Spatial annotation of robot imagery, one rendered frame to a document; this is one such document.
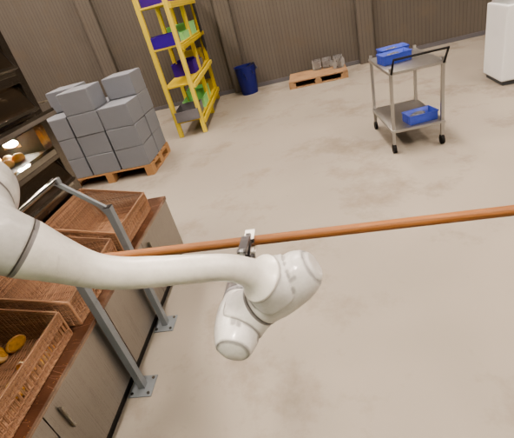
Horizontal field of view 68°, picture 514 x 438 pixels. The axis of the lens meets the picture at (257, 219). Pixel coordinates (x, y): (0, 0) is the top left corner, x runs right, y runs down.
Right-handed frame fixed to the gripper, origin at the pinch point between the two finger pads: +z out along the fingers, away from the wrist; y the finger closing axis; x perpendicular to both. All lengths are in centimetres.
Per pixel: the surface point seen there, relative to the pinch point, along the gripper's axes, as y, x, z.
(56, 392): 63, -96, -2
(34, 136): -8, -165, 148
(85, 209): 47, -146, 138
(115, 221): 32, -93, 84
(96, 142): 65, -254, 371
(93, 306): 52, -93, 37
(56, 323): 48, -104, 23
